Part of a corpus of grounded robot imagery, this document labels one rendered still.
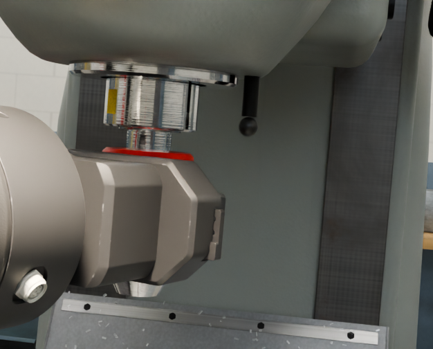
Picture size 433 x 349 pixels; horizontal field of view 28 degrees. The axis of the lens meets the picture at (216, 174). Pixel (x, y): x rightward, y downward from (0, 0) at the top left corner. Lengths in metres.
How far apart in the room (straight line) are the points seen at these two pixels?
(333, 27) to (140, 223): 0.23
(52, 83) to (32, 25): 4.51
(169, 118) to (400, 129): 0.42
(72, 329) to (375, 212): 0.30
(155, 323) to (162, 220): 0.46
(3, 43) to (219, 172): 4.24
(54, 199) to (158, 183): 0.07
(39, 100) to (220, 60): 4.54
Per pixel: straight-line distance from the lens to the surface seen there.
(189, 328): 0.82
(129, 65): 0.40
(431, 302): 4.73
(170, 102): 0.42
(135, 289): 0.43
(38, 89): 4.91
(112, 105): 0.42
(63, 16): 0.37
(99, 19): 0.36
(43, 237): 0.31
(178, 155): 0.42
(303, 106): 0.80
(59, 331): 0.84
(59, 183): 0.31
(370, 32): 0.54
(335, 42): 0.54
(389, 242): 0.81
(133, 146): 0.43
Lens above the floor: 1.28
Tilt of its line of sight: 3 degrees down
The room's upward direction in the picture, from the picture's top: 5 degrees clockwise
